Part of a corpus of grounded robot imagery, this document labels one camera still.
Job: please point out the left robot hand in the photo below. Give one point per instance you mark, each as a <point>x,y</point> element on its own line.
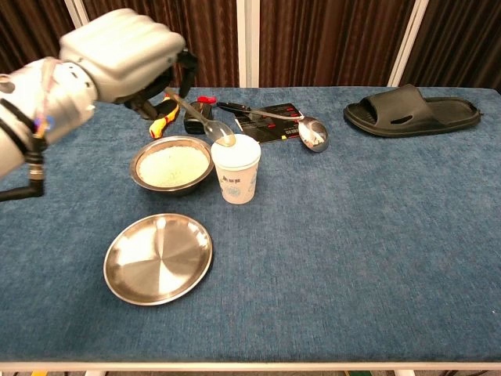
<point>121,51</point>

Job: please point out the small metal spoon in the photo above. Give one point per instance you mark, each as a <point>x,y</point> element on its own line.
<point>219,133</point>

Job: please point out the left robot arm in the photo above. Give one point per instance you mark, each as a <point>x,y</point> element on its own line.
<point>58,102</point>

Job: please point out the steel bowl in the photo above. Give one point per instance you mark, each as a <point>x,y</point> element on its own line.
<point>172,190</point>

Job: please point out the white paper cup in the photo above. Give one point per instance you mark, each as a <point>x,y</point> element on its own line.
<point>236,176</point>

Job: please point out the steel plate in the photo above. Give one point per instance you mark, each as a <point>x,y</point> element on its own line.
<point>156,260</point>

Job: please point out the yellow rubber chicken toy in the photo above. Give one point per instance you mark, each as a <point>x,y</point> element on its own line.
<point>160,125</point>

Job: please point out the brown pleated curtain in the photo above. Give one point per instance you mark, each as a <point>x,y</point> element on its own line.
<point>31,27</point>
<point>211,35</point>
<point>329,43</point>
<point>458,43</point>

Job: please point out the small black device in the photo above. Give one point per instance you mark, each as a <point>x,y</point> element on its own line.
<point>193,125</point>

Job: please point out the black printed booklet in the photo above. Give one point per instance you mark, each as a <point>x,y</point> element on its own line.
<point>270,125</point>

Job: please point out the blue tablecloth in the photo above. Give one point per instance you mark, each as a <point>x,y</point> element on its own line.
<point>332,254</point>

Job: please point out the black rubber slipper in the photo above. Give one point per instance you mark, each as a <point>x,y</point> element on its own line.
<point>411,117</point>

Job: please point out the white frame post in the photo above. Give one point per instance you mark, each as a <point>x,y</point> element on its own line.
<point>407,43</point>
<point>76,11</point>
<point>248,43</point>

